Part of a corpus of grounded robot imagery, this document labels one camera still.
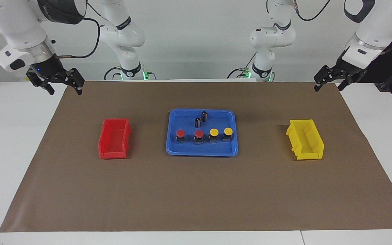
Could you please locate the blue plastic tray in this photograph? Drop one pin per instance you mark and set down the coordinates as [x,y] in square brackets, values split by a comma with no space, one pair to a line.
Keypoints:
[182,149]

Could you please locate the yellow plastic bin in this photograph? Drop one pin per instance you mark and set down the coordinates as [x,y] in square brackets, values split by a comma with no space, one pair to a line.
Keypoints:
[306,143]

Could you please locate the red plastic bin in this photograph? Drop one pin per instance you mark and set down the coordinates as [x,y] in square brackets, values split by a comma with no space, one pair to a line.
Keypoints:
[114,139]

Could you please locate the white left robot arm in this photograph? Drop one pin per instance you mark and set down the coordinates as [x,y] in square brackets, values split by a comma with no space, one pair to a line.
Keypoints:
[271,37]

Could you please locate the white power box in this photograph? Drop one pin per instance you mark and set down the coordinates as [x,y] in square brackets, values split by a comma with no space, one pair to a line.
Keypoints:
[20,78]

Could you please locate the brown paper mat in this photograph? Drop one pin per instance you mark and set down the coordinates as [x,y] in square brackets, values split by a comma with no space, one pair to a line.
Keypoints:
[196,190]

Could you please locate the red push button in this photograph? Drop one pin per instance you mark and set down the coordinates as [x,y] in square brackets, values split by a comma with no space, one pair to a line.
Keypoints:
[198,134]
[180,133]

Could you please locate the yellow push button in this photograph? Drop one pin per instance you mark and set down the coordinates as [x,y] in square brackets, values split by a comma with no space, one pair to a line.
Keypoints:
[228,131]
[213,132]

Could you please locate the black cylindrical capacitor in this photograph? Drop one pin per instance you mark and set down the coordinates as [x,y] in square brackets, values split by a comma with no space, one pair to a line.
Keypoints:
[204,116]
[197,123]

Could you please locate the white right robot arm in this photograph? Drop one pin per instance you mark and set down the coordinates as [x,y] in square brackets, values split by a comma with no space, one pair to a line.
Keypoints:
[12,23]

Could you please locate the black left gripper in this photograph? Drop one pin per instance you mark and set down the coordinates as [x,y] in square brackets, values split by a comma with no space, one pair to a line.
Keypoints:
[344,69]

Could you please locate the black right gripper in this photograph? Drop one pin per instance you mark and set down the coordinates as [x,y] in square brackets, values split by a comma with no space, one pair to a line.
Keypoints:
[48,69]

